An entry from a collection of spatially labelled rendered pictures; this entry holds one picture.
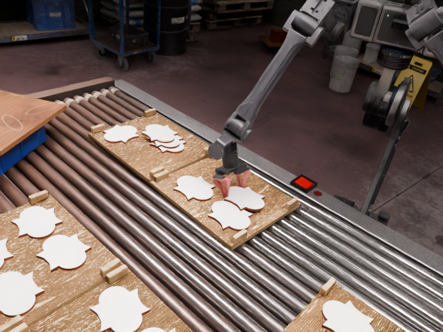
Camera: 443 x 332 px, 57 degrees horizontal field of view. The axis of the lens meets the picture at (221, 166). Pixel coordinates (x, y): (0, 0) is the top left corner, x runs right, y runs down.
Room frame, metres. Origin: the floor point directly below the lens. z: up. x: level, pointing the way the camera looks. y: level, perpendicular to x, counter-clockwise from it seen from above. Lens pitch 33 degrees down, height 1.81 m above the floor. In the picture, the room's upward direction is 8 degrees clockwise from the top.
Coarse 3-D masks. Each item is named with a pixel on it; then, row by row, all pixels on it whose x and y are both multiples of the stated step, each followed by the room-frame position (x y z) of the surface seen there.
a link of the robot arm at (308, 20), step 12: (312, 0) 1.35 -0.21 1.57; (324, 0) 1.36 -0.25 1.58; (300, 12) 1.33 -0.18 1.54; (312, 12) 1.33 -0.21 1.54; (324, 12) 1.32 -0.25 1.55; (300, 24) 1.31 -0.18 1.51; (312, 24) 1.30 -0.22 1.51; (324, 24) 1.48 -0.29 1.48; (336, 24) 1.62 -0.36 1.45; (336, 36) 1.64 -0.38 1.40
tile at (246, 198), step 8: (232, 192) 1.15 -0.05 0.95; (240, 192) 1.16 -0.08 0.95; (248, 192) 1.17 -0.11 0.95; (224, 200) 1.11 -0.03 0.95; (232, 200) 1.10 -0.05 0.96; (240, 200) 1.11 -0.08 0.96; (248, 200) 1.12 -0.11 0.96; (256, 200) 1.12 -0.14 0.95; (240, 208) 1.06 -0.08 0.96; (248, 208) 1.07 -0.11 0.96; (256, 208) 1.08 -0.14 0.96
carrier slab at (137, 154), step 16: (144, 128) 1.54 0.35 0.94; (176, 128) 1.58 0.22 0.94; (112, 144) 1.38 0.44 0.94; (128, 144) 1.40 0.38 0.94; (144, 144) 1.42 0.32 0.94; (192, 144) 1.47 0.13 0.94; (128, 160) 1.29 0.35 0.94; (144, 160) 1.30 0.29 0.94; (160, 160) 1.32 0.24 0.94; (176, 160) 1.33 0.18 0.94; (192, 160) 1.35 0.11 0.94; (144, 176) 1.20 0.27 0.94
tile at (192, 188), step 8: (184, 176) 1.22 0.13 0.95; (200, 176) 1.23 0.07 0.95; (184, 184) 1.17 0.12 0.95; (192, 184) 1.18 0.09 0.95; (200, 184) 1.18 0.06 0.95; (208, 184) 1.19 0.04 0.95; (184, 192) 1.12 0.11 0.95; (192, 192) 1.13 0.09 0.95; (200, 192) 1.14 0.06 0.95; (208, 192) 1.14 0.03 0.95; (200, 200) 1.10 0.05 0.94
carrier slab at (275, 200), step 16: (208, 160) 1.36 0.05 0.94; (176, 176) 1.23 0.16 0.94; (192, 176) 1.24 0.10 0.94; (208, 176) 1.26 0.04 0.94; (240, 176) 1.28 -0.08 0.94; (256, 176) 1.30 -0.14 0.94; (160, 192) 1.13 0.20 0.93; (176, 192) 1.13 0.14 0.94; (256, 192) 1.19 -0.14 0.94; (272, 192) 1.21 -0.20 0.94; (192, 208) 1.06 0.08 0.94; (208, 208) 1.07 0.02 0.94; (272, 208) 1.12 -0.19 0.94; (208, 224) 0.99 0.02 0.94; (256, 224) 1.02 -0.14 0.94; (224, 240) 0.93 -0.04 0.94; (240, 240) 0.94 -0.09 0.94
